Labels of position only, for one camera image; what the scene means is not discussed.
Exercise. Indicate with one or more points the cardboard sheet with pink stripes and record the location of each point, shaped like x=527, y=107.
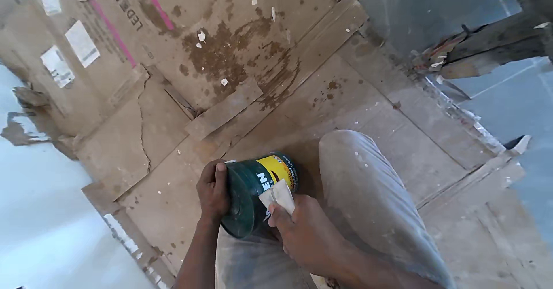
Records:
x=168, y=51

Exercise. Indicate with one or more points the person's left fingers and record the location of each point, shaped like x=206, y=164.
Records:
x=208, y=172

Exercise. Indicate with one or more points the torn plain cardboard flap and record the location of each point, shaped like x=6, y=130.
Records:
x=119, y=146

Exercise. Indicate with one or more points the large dusty brown cardboard sheet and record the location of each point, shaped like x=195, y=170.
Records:
x=410, y=146

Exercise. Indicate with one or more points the person's left thumb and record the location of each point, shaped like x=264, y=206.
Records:
x=220, y=176

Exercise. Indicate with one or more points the dark torn cardboard piece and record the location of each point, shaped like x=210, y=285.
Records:
x=497, y=40

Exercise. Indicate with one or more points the person's right thumb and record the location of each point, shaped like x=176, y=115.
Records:
x=281, y=218

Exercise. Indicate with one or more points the person's legs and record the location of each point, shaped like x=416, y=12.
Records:
x=367, y=185

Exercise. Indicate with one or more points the small cardboard strip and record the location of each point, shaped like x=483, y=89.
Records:
x=227, y=109

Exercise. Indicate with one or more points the dark green paint can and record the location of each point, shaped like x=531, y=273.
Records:
x=246, y=194

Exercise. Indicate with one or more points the person's left hand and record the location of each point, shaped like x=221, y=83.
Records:
x=212, y=199

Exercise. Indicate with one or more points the person's right fingers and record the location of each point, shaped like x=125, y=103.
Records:
x=271, y=222

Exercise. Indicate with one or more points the person's right hand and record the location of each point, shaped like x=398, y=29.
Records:
x=312, y=230

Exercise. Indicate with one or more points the person's right forearm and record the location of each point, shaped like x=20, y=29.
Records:
x=373, y=268

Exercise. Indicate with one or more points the person's left forearm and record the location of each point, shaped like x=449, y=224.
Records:
x=199, y=252

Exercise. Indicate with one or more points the pale worn cardboard sheet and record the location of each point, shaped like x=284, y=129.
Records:
x=479, y=237

